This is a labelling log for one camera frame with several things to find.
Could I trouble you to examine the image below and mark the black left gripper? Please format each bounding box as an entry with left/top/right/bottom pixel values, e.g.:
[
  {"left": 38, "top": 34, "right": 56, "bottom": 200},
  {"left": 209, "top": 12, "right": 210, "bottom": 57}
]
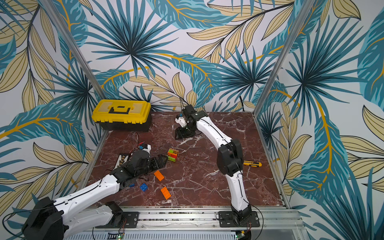
[{"left": 136, "top": 153, "right": 169, "bottom": 179}]

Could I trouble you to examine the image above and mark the long green lego brick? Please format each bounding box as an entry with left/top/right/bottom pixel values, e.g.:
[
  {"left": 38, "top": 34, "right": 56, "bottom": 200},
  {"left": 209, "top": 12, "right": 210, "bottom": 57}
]
[{"left": 168, "top": 156, "right": 176, "bottom": 162}]

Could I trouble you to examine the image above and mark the orange lego brick front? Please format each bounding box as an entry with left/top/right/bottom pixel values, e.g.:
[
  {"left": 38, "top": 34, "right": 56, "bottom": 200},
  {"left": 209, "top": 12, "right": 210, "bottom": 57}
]
[{"left": 161, "top": 187, "right": 172, "bottom": 200}]

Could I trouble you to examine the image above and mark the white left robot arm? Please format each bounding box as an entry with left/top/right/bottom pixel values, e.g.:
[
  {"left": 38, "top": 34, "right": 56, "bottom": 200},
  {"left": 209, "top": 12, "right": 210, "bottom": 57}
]
[{"left": 22, "top": 150, "right": 168, "bottom": 240}]

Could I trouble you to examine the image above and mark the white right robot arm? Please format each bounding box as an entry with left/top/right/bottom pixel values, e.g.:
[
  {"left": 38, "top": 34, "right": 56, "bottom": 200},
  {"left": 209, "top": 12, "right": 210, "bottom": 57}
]
[{"left": 175, "top": 105, "right": 252, "bottom": 225}]

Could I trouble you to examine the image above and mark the yellow black toolbox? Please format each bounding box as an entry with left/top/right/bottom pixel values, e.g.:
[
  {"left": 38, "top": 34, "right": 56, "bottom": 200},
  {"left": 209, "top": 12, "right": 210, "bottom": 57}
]
[{"left": 92, "top": 99, "right": 152, "bottom": 132}]

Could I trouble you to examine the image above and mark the yellow utility knife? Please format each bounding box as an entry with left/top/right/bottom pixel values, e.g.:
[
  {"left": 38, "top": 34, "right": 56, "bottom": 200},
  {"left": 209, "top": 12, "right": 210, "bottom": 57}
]
[{"left": 243, "top": 161, "right": 262, "bottom": 168}]

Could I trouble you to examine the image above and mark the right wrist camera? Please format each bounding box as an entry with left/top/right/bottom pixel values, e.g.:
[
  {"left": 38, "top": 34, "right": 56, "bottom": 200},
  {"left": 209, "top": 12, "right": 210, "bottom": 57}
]
[{"left": 175, "top": 114, "right": 188, "bottom": 128}]

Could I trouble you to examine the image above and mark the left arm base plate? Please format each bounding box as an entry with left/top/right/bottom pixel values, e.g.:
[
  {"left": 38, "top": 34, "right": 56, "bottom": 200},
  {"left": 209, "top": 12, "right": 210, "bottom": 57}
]
[{"left": 96, "top": 212, "right": 139, "bottom": 229}]

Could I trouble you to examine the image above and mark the aluminium corner post left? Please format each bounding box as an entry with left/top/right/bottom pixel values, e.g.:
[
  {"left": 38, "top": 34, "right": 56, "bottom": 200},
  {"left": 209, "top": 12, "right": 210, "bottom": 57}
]
[{"left": 41, "top": 0, "right": 106, "bottom": 99}]

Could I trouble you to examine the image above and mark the aluminium corner post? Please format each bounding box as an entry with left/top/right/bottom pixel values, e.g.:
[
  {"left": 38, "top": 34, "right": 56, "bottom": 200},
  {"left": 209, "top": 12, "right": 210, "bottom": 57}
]
[
  {"left": 253, "top": 0, "right": 315, "bottom": 120},
  {"left": 41, "top": 0, "right": 106, "bottom": 99}
]

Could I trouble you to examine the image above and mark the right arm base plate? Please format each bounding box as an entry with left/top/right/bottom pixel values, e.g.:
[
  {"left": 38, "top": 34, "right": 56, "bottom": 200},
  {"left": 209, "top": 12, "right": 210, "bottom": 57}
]
[{"left": 217, "top": 211, "right": 261, "bottom": 228}]

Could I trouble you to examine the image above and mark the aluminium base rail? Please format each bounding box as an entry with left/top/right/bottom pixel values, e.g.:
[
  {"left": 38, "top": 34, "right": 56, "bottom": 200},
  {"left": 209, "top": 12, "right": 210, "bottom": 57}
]
[{"left": 71, "top": 206, "right": 310, "bottom": 240}]

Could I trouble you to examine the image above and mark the aluminium corner post right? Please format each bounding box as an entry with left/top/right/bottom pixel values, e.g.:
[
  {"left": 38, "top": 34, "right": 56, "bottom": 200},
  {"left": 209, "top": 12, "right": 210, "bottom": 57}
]
[{"left": 253, "top": 0, "right": 315, "bottom": 120}]

